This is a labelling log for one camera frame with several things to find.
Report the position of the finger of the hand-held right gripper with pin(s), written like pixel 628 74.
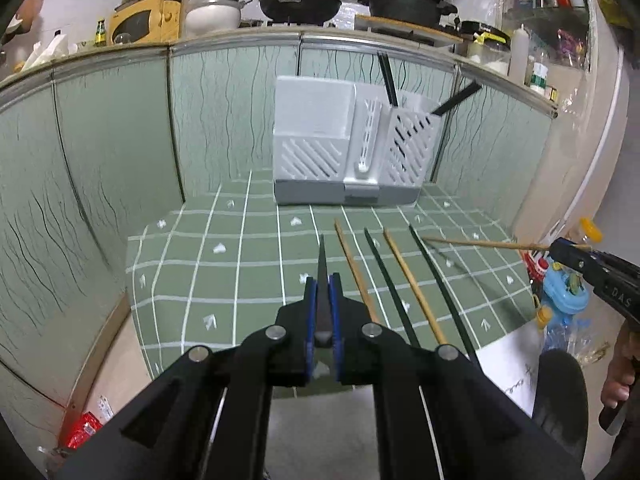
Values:
pixel 575 249
pixel 580 267

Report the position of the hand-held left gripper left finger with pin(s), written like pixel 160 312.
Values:
pixel 311 310

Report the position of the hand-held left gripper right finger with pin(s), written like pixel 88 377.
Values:
pixel 334 310

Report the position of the black chopstick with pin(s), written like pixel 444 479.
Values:
pixel 392 287
pixel 383 72
pixel 440 285
pixel 390 82
pixel 460 95
pixel 322 270
pixel 457 102

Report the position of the wooden chopstick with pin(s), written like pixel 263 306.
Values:
pixel 412 285
pixel 355 267
pixel 480 243

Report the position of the white utensil holder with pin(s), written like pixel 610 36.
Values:
pixel 310 110

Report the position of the person's right hand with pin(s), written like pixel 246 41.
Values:
pixel 617 375

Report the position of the yellow lidded plastic jar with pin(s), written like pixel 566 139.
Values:
pixel 590 227

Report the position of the blue plastic container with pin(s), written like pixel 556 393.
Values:
pixel 562 292

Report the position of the red capped sauce bottle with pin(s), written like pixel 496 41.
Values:
pixel 537 266

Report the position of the yellow cooking oil jug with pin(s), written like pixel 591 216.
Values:
pixel 542 316

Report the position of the green checked tablecloth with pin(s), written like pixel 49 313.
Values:
pixel 250 270

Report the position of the white refrigerator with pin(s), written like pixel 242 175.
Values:
pixel 595 150

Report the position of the small yellow box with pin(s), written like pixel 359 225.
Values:
pixel 552 94

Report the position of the green label jar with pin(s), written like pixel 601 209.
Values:
pixel 538 79

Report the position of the white squeeze bottle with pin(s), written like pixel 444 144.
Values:
pixel 518 55

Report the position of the black lidded blender jar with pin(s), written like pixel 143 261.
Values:
pixel 487 55

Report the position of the green patterned kitchen counter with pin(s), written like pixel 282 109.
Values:
pixel 115 160

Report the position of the red packet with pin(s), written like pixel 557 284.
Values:
pixel 82 432

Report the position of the round wooden board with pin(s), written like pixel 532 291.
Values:
pixel 430 34

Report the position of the black cast iron pot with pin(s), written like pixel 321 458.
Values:
pixel 405 7

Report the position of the black frying pan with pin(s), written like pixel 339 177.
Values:
pixel 300 7

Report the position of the white cooking pot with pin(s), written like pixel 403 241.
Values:
pixel 212 15

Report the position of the yellow toaster oven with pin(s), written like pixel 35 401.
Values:
pixel 145 20

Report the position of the green glass bottle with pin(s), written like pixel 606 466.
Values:
pixel 101 35

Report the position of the white paper towels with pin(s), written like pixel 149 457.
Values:
pixel 47 50

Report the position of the cluttered wall shelf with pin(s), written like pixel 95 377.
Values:
pixel 560 15

